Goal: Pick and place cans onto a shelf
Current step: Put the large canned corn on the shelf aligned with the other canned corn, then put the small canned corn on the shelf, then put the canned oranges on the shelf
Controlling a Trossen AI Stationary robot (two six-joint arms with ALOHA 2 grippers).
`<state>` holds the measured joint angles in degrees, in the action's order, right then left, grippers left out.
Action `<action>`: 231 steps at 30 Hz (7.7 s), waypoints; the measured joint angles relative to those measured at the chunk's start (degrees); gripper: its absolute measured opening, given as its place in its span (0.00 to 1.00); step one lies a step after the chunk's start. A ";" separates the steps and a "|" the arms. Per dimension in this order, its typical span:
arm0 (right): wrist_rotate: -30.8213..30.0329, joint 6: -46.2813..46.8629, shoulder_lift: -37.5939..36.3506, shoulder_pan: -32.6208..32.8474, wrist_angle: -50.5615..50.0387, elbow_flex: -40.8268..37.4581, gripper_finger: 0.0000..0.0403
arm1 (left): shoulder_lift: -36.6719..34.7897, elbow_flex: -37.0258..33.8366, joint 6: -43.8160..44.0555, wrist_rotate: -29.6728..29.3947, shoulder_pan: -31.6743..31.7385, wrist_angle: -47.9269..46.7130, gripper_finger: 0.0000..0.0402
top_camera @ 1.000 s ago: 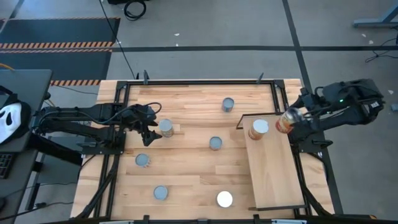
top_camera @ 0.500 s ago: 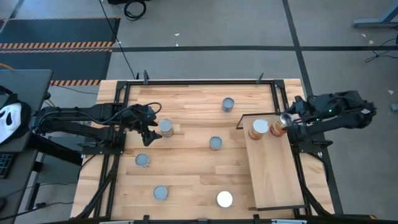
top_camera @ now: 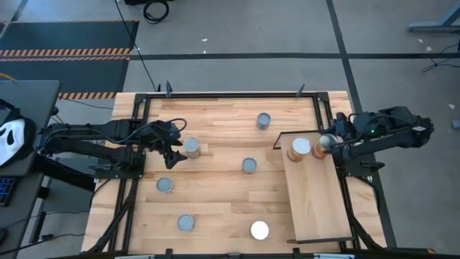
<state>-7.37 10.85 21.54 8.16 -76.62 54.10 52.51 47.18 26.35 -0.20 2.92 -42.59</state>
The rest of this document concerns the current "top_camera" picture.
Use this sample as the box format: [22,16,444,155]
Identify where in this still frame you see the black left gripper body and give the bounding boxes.
[145,121,180,154]

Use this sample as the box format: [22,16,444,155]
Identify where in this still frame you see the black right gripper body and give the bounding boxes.
[336,112,360,163]

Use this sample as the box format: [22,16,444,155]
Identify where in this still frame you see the tan labelled tin can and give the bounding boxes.
[183,137,203,160]

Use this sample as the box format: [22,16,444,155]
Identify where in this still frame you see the carrot print tin can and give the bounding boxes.
[155,177,175,194]

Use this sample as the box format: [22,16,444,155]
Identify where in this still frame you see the silver-topped tin can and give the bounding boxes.
[177,214,196,232]
[241,157,258,175]

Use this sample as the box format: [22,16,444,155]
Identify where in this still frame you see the blue labelled tin can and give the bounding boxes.
[255,112,272,131]

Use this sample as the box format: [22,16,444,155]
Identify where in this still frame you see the pale blue and green can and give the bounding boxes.
[249,220,270,241]

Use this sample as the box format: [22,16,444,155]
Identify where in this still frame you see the black stand beam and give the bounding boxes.
[34,153,96,191]

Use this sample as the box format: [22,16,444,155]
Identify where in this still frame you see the black mat with hazard stripe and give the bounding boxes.
[0,55,130,101]
[0,19,140,58]

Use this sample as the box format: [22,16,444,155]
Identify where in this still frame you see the dark grey desk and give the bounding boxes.
[0,79,61,177]

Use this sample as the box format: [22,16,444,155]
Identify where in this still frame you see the grey metal table foot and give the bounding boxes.
[408,5,460,34]

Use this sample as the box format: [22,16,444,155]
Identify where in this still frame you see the white ghost mask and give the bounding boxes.
[0,99,37,169]

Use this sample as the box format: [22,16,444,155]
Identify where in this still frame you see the black keyboard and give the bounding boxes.
[0,176,17,208]

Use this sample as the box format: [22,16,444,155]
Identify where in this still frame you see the wooden shelf with black frame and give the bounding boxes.
[272,129,357,245]

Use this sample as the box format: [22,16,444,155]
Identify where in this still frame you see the black metal table frame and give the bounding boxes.
[86,91,389,255]

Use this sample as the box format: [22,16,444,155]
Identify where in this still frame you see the long black floor cable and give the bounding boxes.
[114,0,161,93]

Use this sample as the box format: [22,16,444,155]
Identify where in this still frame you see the coiled black cable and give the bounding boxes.
[142,0,170,24]

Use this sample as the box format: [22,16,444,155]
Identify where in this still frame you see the thin black loose cables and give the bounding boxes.
[420,42,460,73]

